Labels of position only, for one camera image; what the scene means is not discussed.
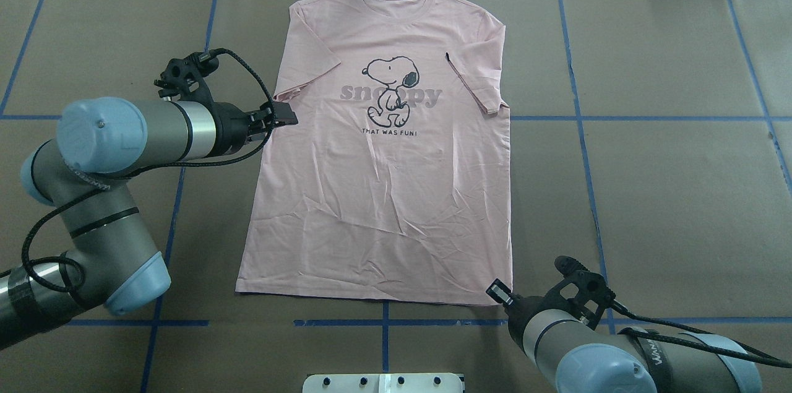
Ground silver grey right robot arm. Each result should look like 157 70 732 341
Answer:
486 280 763 392

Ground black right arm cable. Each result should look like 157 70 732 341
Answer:
609 300 792 369

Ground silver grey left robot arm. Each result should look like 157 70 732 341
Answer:
2 97 298 350

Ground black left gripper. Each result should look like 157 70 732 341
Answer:
210 101 299 155

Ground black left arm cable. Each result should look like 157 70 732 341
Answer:
22 48 277 295

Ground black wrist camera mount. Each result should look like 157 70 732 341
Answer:
153 52 220 107
544 256 616 330

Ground white metal camera stand base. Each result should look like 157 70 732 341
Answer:
302 371 466 392

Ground pink Snoopy t-shirt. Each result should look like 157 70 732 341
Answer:
235 0 513 306

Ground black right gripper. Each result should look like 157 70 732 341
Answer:
486 279 557 335

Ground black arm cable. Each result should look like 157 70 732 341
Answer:
609 300 792 369
22 48 277 295

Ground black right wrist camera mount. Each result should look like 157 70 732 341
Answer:
544 256 616 330

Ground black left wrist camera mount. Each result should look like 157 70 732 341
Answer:
153 52 220 107

